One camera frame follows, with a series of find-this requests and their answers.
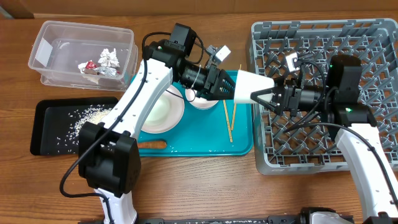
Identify white cup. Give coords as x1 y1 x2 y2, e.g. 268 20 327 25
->
234 70 275 104

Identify white medium bowl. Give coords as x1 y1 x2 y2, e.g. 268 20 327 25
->
185 89 218 110

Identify white tissue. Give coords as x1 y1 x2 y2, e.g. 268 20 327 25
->
98 49 120 68

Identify red foil wrapper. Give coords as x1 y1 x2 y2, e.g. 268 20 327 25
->
78 61 121 77

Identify white rice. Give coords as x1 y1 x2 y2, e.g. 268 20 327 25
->
56 106 111 151

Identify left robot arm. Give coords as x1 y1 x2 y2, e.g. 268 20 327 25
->
77 40 235 223

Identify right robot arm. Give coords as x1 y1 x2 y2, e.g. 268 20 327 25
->
250 55 397 223

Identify grey dishwasher rack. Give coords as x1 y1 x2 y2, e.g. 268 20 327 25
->
247 19 397 175

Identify left wooden chopstick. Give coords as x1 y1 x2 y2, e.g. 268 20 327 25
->
223 100 233 143

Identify wooden chopstick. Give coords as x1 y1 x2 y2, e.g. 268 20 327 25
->
231 64 242 131
223 100 233 143

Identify right wooden chopstick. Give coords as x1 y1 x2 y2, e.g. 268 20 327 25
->
231 64 242 131

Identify teal serving tray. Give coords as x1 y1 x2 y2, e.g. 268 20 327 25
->
138 100 254 157

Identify large white plate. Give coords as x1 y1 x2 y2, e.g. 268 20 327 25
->
142 86 185 134

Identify orange carrot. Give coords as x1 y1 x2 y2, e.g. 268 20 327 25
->
137 140 167 150

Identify clear plastic storage bin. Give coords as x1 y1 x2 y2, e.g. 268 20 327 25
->
28 21 138 91

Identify black rectangular tray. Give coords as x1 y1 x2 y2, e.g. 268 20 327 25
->
30 96 118 156

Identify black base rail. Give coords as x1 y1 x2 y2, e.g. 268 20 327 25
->
135 207 316 224

